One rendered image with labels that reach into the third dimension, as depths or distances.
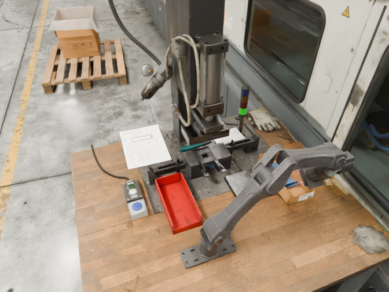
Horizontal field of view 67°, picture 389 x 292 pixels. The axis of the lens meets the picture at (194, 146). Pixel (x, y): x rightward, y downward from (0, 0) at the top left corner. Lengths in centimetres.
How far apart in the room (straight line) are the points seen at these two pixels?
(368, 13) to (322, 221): 81
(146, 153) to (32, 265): 124
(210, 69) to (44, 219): 189
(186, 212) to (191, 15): 73
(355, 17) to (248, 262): 103
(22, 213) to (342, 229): 222
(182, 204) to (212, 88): 49
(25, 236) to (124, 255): 147
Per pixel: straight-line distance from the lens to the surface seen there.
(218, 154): 134
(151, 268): 112
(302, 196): 133
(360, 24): 141
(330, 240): 127
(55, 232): 247
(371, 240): 130
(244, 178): 134
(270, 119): 170
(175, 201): 126
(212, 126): 118
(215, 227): 100
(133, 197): 127
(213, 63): 105
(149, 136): 159
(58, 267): 230
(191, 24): 107
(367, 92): 131
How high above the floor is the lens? 189
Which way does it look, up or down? 41 degrees down
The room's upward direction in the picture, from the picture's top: straight up
